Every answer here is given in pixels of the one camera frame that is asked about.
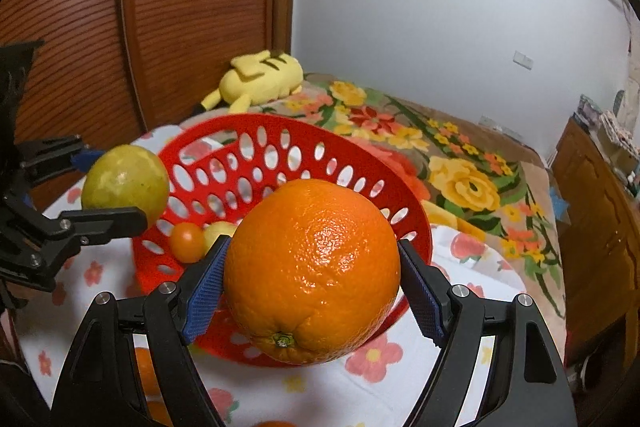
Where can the large orange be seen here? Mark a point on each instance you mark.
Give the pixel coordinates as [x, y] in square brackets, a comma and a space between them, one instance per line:
[315, 267]
[145, 372]

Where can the wooden side cabinet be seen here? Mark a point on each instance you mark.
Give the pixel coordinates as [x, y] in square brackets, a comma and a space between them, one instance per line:
[600, 227]

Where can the red perforated plastic basket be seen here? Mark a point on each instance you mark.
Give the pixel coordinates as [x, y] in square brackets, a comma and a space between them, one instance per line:
[215, 127]

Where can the cardboard box with clothes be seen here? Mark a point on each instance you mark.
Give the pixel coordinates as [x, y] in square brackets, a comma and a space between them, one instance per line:
[612, 132]

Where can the yellow plush toy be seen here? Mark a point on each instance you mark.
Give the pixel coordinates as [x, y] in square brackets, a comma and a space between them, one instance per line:
[260, 77]

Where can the brown slatted wooden wardrobe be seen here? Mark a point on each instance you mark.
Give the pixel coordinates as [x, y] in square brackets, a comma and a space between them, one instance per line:
[150, 7]

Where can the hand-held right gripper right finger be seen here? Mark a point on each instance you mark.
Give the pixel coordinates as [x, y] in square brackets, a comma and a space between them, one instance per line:
[422, 297]

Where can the floral white tablecloth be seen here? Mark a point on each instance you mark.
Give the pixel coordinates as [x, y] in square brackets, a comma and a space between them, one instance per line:
[320, 392]

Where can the white wall socket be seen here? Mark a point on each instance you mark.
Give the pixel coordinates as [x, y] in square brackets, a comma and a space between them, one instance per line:
[523, 60]

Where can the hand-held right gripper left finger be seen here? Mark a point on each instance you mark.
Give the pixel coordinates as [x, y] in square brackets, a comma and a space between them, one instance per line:
[207, 292]

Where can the floral bed blanket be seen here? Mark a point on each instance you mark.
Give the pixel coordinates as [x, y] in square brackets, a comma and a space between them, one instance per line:
[465, 177]

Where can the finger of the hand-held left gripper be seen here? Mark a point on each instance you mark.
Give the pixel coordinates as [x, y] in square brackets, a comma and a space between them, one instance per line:
[100, 222]
[60, 154]

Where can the large yellow-green passion fruit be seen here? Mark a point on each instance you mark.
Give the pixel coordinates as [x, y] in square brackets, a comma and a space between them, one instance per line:
[125, 184]

